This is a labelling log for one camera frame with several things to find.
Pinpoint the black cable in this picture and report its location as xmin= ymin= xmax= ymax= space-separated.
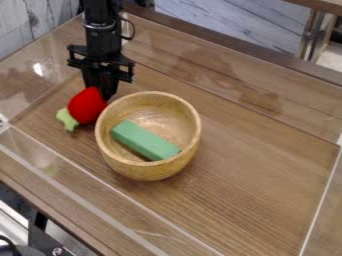
xmin=0 ymin=234 xmax=21 ymax=256

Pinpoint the metal table leg background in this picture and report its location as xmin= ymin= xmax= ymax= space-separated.
xmin=299 ymin=10 xmax=336 ymax=63

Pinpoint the green rectangular block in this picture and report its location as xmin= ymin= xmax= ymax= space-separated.
xmin=110 ymin=120 xmax=181 ymax=161

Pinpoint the red plush strawberry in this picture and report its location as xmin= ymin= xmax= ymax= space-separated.
xmin=56 ymin=86 xmax=106 ymax=132

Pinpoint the black table frame leg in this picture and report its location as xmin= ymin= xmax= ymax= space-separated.
xmin=27 ymin=212 xmax=73 ymax=256

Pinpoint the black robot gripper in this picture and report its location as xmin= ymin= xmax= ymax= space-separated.
xmin=66 ymin=22 xmax=134 ymax=101

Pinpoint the wooden bowl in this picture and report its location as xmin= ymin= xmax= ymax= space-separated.
xmin=94 ymin=91 xmax=201 ymax=181

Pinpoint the clear acrylic tray wall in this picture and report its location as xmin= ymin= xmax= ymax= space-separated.
xmin=0 ymin=115 xmax=221 ymax=256

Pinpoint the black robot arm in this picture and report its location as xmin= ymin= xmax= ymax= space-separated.
xmin=66 ymin=0 xmax=134 ymax=101

